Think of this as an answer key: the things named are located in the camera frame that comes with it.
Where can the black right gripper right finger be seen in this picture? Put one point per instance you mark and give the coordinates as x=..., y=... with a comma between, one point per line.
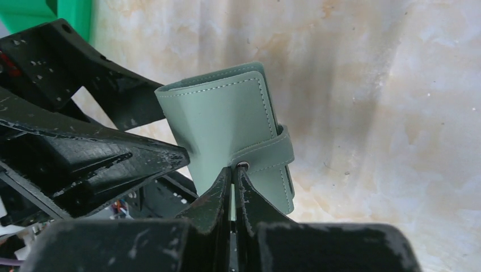
x=267, y=240

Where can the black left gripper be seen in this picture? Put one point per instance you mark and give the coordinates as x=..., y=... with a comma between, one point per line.
x=57, y=166

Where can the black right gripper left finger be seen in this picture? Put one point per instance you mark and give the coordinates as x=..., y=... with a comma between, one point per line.
x=197, y=239

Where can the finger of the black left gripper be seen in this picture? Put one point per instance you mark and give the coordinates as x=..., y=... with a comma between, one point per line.
x=47, y=64

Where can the sage green card holder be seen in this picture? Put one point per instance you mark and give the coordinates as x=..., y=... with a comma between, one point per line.
x=226, y=118

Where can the green plastic bin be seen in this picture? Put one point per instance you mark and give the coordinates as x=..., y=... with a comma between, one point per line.
x=19, y=15

